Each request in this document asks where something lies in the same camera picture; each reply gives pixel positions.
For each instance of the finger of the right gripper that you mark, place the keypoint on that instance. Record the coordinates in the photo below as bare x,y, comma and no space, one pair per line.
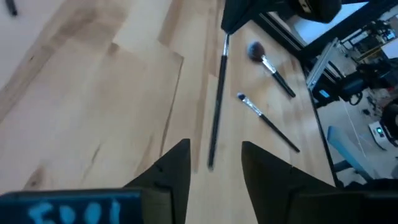
239,12

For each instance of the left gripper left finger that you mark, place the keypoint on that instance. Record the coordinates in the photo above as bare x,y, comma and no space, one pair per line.
177,174

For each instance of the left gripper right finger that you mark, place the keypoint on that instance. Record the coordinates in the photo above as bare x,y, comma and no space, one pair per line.
267,186

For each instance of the fan makeup brush brown bristles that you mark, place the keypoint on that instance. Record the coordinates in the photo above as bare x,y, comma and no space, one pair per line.
256,51

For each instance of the thin black makeup brush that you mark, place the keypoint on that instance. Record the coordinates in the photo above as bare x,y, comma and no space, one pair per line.
273,127
219,102

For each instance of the silver aluminium extrusion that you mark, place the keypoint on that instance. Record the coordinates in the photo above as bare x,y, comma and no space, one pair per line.
321,63

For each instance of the white device green light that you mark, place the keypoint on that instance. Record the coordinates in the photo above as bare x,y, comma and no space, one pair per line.
378,132

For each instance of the black aluminium table frame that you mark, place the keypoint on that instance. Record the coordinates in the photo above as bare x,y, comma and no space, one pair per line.
342,34

